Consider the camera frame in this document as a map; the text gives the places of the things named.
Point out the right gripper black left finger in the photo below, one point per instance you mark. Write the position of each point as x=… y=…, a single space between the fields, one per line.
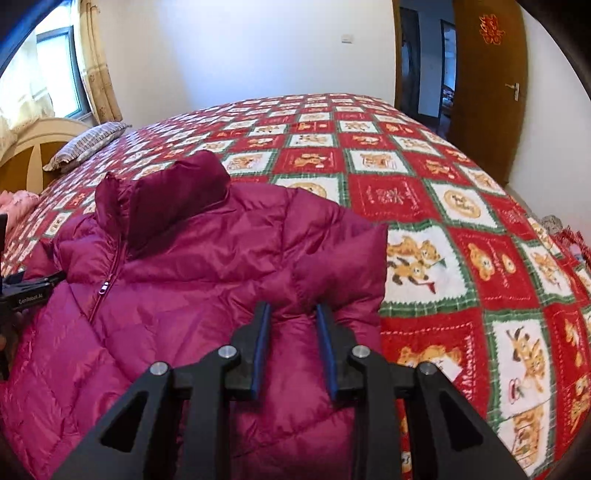
x=173 y=423

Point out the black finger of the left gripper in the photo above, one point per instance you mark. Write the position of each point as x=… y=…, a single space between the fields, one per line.
x=50 y=281

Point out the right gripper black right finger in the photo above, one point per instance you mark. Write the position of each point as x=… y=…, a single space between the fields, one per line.
x=448 y=438

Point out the magenta puffer jacket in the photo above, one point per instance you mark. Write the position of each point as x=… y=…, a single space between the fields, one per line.
x=166 y=268

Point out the clothes pile on floor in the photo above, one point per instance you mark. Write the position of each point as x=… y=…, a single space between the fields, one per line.
x=569 y=240

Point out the pink folded blanket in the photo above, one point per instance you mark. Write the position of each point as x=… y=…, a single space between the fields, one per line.
x=16 y=205

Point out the cream wooden headboard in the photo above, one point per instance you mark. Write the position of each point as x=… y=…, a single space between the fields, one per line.
x=22 y=164

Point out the grey plaid pillow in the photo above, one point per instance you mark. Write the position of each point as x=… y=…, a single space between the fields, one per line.
x=85 y=145

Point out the red checkered bedspread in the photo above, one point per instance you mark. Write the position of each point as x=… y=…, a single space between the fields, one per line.
x=473 y=284

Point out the right beige curtain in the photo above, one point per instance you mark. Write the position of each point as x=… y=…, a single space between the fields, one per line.
x=92 y=65

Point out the brown wooden door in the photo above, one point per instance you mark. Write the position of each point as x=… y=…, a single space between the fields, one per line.
x=486 y=122

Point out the red double happiness decoration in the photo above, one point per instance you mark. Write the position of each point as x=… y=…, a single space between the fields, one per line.
x=490 y=29

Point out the window with dark frame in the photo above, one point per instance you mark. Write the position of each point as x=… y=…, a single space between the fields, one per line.
x=57 y=56

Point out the metal door handle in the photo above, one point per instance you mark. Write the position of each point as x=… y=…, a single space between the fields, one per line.
x=516 y=89

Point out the white wall switch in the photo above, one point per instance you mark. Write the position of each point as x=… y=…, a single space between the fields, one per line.
x=347 y=38

